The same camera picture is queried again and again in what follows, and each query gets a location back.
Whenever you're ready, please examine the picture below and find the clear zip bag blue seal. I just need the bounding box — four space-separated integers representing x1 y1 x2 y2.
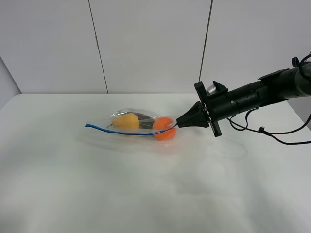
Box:
79 108 185 147

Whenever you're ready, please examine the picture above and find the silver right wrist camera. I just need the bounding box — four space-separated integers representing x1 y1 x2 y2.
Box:
206 85 217 96

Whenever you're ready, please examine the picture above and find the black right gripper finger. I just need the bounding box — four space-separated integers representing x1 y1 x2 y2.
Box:
177 120 208 128
176 101 206 122

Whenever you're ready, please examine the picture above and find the yellow pear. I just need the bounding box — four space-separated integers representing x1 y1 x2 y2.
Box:
111 113 139 133

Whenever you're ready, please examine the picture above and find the orange fruit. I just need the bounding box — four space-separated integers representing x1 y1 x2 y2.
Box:
153 117 176 140

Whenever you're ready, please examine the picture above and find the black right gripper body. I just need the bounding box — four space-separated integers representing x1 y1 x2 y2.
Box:
194 81 239 137

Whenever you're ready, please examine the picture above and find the dark purple eggplant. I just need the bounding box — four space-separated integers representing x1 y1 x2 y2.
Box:
130 112 154 130

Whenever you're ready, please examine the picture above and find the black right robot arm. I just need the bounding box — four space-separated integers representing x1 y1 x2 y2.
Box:
176 64 311 137

